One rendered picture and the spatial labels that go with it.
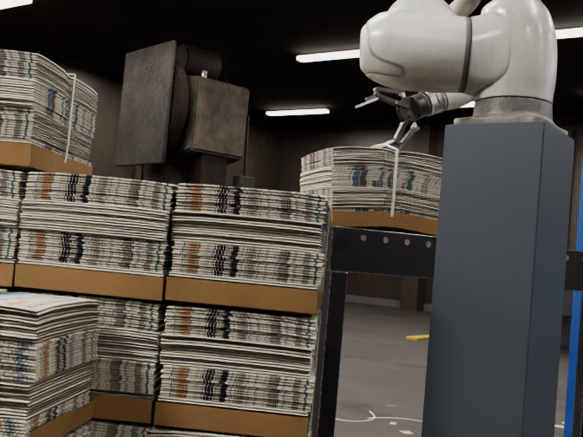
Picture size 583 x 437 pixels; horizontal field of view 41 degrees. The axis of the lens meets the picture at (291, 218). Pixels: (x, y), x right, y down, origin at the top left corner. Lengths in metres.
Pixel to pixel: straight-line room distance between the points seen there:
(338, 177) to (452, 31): 0.71
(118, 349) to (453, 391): 0.64
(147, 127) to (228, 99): 0.90
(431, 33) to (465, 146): 0.23
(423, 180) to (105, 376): 1.15
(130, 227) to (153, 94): 6.64
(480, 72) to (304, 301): 0.57
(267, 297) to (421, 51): 0.57
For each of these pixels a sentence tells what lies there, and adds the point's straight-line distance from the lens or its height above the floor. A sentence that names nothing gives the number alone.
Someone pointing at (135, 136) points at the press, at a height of 1.81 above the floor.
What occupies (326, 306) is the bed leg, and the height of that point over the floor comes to 0.58.
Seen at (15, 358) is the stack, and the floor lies 0.52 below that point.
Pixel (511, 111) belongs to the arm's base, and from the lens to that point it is 1.58.
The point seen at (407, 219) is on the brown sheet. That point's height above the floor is 0.84.
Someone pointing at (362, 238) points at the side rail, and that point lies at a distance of 2.10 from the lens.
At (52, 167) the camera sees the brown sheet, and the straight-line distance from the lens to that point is 1.67.
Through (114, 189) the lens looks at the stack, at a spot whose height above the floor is 0.81.
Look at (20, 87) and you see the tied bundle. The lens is 1.59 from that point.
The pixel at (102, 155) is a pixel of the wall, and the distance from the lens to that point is 11.67.
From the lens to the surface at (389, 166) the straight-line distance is 2.24.
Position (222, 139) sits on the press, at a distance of 8.19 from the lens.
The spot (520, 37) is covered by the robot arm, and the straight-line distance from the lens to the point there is 1.61.
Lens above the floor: 0.71
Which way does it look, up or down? 3 degrees up
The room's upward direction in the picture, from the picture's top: 5 degrees clockwise
